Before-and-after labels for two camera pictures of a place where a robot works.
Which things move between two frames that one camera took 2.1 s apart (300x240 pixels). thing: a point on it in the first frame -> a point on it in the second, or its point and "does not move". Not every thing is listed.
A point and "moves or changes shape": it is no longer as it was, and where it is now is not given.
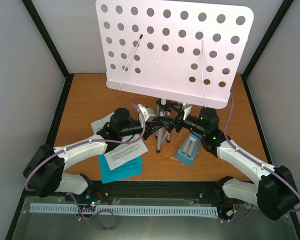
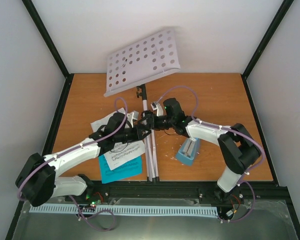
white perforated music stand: (189, 53) moves or changes shape
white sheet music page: (118, 153) does not move
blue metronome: (187, 154) does not move
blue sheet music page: (133, 167) does not move
